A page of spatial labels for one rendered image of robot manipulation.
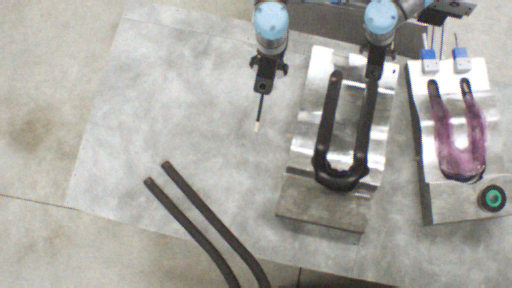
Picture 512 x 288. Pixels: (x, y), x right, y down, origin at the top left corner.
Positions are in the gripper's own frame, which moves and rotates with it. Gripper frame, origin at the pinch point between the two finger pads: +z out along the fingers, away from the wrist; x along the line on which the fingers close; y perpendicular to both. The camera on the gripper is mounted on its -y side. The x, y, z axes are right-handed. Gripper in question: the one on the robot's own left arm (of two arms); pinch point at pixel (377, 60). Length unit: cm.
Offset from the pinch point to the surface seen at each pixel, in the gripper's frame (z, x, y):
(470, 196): 3.8, -34.3, -32.5
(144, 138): 1, 63, -36
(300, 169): -4.9, 14.5, -34.8
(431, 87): 11.9, -17.8, -2.0
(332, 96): 3.3, 10.9, -12.3
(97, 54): 78, 129, 1
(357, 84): 4.1, 4.5, -7.3
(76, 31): 78, 144, 10
